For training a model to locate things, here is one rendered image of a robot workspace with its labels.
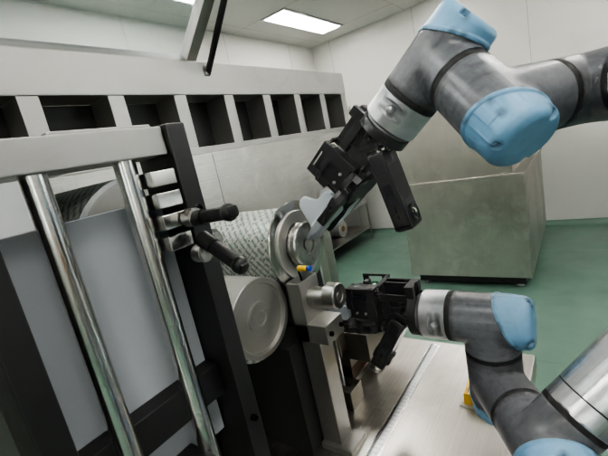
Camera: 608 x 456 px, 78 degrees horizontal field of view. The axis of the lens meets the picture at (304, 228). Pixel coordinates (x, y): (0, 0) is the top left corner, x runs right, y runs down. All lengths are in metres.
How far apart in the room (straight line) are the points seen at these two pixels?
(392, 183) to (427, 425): 0.44
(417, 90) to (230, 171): 0.61
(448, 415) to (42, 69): 0.92
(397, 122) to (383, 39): 4.99
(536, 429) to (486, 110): 0.35
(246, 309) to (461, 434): 0.41
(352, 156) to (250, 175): 0.53
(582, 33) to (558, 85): 4.54
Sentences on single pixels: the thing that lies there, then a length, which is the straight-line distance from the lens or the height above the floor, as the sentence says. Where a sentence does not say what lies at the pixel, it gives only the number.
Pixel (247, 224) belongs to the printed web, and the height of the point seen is 1.30.
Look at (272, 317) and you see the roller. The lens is 0.59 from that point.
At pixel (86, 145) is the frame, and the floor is 1.43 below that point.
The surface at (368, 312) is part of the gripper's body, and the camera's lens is 0.64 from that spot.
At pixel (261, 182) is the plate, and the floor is 1.34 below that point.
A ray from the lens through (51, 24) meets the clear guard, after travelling 0.85.
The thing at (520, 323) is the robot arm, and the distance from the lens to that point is 0.57.
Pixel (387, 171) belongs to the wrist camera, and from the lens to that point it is 0.51.
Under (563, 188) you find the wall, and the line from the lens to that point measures 5.07.
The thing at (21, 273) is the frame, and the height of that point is 1.36.
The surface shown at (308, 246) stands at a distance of 0.61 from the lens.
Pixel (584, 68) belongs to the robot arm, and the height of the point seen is 1.42.
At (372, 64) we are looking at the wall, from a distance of 5.50.
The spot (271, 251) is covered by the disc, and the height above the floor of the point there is 1.26.
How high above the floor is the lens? 1.40
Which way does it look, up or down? 11 degrees down
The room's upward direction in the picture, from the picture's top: 12 degrees counter-clockwise
